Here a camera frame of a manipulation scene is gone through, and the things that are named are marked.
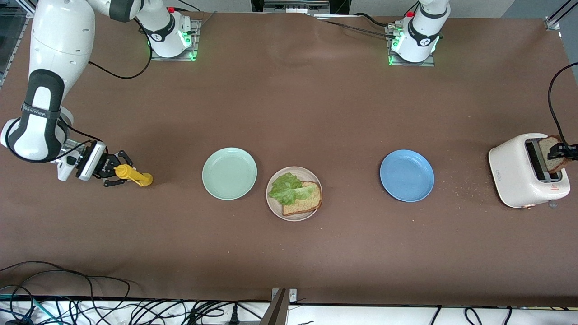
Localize thin black cables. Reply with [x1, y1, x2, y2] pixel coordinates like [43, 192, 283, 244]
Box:
[427, 306, 513, 325]

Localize black cable on table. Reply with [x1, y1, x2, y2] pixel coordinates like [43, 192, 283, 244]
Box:
[312, 13, 409, 39]

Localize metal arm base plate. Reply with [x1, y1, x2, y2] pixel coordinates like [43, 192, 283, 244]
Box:
[150, 18, 199, 61]
[386, 23, 436, 67]

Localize white toaster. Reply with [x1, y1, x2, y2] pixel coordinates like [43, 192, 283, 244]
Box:
[489, 133, 571, 210]

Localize blue plate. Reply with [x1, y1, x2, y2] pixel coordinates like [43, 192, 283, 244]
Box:
[380, 149, 435, 202]

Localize green lettuce leaf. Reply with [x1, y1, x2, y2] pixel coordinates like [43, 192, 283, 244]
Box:
[268, 173, 317, 206]

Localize black and metal equipment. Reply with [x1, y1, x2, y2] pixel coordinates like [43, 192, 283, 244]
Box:
[251, 0, 350, 15]

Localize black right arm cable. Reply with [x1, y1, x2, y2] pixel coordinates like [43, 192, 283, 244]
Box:
[5, 18, 153, 163]

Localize brown bread slice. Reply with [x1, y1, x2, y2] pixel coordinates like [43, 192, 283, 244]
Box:
[282, 181, 323, 216]
[539, 135, 570, 174]

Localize tangle of black cables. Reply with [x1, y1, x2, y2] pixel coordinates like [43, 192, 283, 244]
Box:
[0, 261, 271, 325]

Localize brown table cover sheet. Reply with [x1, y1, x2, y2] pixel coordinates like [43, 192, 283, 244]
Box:
[0, 8, 578, 307]

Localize aluminium profile bar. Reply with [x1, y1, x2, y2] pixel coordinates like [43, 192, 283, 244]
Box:
[545, 0, 578, 31]

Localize grey metal mount post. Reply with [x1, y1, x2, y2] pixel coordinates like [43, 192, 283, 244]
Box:
[260, 288, 298, 325]

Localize yellow squeeze bottle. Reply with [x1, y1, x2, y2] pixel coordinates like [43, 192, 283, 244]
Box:
[114, 164, 154, 187]

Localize beige plate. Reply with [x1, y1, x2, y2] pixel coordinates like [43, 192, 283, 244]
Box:
[266, 166, 323, 222]

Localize aluminium frame rail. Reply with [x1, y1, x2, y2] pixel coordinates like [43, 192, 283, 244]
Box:
[0, 0, 34, 88]

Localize mint green plate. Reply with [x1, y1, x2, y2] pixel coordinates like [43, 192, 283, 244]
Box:
[202, 148, 258, 200]

